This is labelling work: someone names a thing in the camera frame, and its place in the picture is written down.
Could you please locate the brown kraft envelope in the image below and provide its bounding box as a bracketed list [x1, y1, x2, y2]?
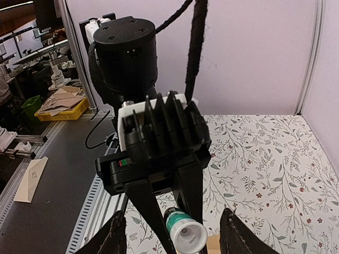
[207, 234, 221, 254]

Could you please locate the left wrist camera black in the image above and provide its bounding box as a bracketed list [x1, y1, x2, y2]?
[117, 92, 211, 166]

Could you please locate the floral patterned table mat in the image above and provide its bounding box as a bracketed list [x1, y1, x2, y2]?
[123, 114, 339, 254]

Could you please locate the yellow plastic crate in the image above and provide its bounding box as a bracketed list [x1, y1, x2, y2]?
[33, 96, 90, 123]

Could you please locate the right aluminium frame post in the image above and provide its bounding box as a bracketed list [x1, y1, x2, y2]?
[294, 0, 326, 115]

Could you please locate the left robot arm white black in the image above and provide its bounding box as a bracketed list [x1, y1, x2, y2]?
[88, 13, 211, 253]

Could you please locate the aluminium front rail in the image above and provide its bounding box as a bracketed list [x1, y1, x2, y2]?
[0, 111, 128, 254]

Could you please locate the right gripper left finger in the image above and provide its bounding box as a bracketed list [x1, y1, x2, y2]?
[76, 211, 127, 254]

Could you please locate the green plastic bin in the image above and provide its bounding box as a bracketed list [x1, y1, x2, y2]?
[21, 95, 42, 125]

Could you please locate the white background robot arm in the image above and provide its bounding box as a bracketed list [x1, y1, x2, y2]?
[49, 51, 71, 90]

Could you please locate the left aluminium frame post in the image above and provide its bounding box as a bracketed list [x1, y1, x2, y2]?
[58, 0, 99, 119]

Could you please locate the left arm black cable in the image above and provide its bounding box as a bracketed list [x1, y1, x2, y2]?
[155, 0, 210, 105]

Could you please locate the cream paper on floor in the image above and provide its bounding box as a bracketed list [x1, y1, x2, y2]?
[14, 157, 48, 203]

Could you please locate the aluminium frame post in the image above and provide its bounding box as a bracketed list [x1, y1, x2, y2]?
[294, 0, 326, 115]
[58, 0, 99, 119]

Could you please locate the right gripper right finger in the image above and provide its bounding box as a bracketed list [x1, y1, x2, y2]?
[219, 208, 275, 254]

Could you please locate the green white glue stick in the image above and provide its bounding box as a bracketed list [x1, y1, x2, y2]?
[164, 207, 208, 254]

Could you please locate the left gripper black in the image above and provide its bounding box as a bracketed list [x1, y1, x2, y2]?
[95, 150, 211, 253]

